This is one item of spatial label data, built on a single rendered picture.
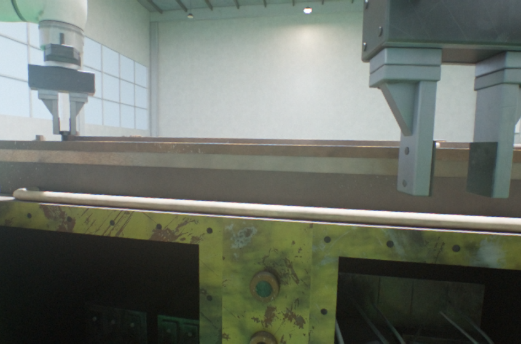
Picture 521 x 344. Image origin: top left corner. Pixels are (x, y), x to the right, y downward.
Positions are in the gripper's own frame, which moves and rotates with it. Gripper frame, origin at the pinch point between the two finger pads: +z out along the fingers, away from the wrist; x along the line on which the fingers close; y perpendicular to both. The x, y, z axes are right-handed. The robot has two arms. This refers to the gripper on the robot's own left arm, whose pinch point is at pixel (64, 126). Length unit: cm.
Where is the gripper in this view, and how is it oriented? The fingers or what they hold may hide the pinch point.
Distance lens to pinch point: 82.5
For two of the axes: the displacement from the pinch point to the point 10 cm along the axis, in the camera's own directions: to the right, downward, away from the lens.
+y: -5.7, -0.8, 8.2
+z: -0.2, 10.0, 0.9
